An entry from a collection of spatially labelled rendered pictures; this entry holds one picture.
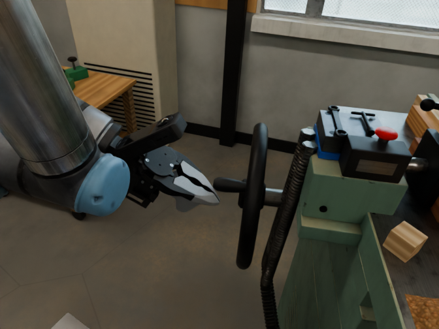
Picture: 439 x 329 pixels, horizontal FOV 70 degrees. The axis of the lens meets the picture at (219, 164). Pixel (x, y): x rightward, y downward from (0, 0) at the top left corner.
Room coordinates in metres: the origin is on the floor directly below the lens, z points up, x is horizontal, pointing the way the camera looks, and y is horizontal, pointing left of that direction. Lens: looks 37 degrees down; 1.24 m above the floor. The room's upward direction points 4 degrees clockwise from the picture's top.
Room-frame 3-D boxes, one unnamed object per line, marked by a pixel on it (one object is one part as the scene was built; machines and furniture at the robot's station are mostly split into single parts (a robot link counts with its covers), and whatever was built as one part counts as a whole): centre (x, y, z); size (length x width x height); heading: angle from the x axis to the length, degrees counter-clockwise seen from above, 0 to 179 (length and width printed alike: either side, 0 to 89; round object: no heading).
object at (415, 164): (0.41, -0.30, 0.95); 0.09 x 0.07 x 0.09; 173
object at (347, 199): (0.42, -0.21, 0.91); 0.15 x 0.14 x 0.09; 173
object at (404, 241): (0.28, -0.25, 0.92); 0.03 x 0.03 x 0.03; 36
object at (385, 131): (0.39, -0.23, 1.02); 0.03 x 0.03 x 0.01
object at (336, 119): (0.45, -0.18, 1.00); 0.10 x 0.02 x 0.01; 173
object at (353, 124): (0.42, -0.21, 0.99); 0.13 x 0.11 x 0.06; 173
